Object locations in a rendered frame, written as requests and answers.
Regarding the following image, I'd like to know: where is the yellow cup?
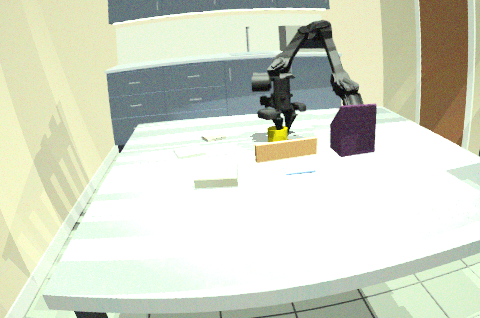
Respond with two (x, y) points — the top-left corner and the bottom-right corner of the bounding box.
(267, 126), (287, 142)

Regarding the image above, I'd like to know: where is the cream long flat bar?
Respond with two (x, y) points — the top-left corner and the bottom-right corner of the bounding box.
(255, 136), (317, 163)

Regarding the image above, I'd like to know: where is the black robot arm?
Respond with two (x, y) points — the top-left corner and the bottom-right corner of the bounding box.
(252, 20), (364, 106)

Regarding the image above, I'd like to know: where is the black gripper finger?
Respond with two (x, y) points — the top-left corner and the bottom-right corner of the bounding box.
(282, 113), (298, 133)
(272, 117), (284, 130)

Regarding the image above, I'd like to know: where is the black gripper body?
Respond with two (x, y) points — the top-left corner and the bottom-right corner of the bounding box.
(257, 91), (306, 120)

